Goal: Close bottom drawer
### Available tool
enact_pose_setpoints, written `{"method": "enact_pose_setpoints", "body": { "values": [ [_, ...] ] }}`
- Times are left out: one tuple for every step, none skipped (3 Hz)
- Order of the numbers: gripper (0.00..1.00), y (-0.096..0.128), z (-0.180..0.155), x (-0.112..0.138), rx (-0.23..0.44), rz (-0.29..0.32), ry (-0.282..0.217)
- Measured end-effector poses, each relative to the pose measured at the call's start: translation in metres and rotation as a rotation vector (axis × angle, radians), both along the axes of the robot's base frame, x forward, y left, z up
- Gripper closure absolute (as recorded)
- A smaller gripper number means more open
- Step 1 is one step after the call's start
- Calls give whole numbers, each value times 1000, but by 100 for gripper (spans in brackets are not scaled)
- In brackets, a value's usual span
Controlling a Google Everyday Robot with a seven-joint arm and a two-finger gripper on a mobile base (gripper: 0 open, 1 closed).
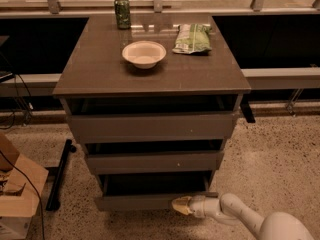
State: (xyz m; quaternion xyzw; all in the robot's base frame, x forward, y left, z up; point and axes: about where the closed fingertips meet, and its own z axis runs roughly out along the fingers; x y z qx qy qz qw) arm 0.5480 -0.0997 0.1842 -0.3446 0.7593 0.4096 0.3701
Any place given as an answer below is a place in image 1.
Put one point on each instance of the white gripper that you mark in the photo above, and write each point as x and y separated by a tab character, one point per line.
197	206

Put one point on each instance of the grey bottom drawer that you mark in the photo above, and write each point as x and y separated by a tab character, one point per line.
146	200

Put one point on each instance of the grey drawer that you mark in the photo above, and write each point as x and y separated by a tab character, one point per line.
152	157
146	200
145	119

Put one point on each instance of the grey middle drawer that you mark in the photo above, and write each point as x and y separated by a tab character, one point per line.
152	157

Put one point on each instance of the grey drawer cabinet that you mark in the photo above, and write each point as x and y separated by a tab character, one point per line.
97	68

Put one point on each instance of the grey top drawer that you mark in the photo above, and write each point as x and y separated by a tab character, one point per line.
145	119

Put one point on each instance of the black right stand leg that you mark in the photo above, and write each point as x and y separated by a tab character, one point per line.
246	110

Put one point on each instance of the black metal stand leg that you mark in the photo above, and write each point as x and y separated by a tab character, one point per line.
57	173

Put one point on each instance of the white paper bowl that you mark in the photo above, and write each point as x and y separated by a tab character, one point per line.
144	54

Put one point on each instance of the brown cardboard box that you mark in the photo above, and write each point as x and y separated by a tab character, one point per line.
22	180

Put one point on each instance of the green chip bag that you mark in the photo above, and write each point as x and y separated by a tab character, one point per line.
192	38

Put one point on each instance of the green soda can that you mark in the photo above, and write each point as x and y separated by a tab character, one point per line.
122	12

